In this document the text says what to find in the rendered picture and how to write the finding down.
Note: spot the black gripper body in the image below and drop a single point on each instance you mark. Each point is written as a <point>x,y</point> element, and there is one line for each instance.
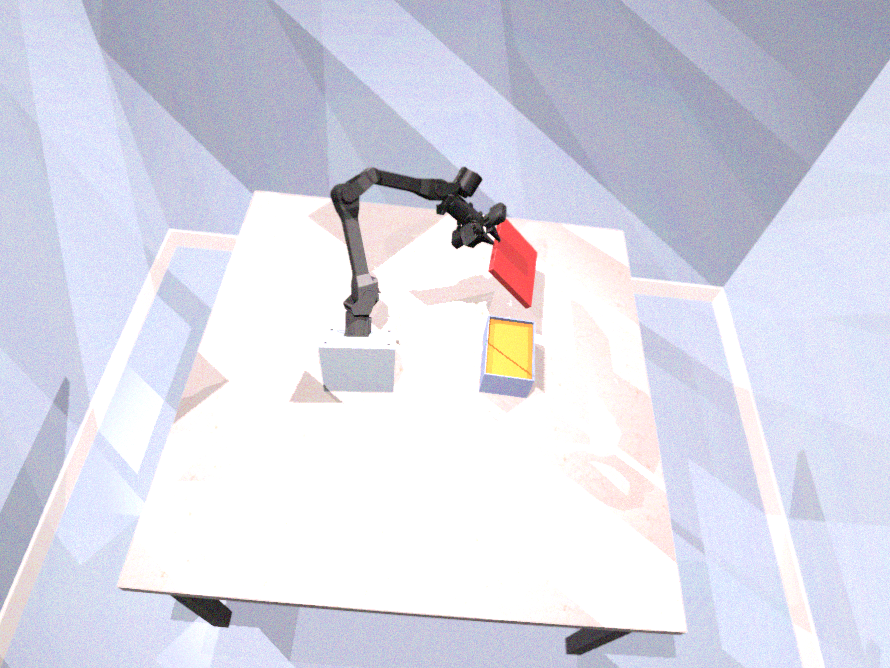
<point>496,216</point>

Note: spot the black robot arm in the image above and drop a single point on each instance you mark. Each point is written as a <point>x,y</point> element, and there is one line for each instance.
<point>345,198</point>

